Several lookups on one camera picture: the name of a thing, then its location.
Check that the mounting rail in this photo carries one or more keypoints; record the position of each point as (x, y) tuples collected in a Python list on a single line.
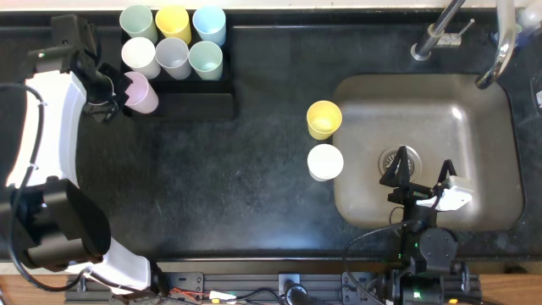
[(254, 288)]

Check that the blue cup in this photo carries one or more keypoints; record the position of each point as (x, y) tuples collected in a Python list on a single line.
[(209, 23)]

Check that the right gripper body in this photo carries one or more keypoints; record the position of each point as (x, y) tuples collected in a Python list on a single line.
[(404, 194)]

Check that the green cup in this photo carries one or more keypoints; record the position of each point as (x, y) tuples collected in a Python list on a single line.
[(137, 21), (206, 59)]

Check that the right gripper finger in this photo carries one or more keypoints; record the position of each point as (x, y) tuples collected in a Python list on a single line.
[(447, 169), (400, 169)]

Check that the blue soap bottle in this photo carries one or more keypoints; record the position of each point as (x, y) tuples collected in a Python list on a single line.
[(523, 36)]

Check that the steel sink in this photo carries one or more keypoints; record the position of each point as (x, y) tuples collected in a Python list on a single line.
[(466, 127)]

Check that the white cup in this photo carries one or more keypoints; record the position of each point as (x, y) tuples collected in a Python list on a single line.
[(139, 55), (325, 162)]

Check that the grey cup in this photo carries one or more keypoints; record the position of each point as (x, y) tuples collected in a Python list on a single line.
[(173, 55)]

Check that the black tray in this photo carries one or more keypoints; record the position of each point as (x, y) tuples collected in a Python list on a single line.
[(190, 106)]

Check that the yellow cup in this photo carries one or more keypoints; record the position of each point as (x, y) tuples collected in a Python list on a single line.
[(324, 118), (173, 21)]

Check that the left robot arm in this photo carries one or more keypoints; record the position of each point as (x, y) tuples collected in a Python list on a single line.
[(55, 127)]

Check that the steel tap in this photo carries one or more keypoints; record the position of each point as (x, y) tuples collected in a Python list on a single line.
[(506, 46)]

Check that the pink cup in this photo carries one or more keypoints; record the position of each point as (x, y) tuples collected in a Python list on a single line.
[(144, 95)]

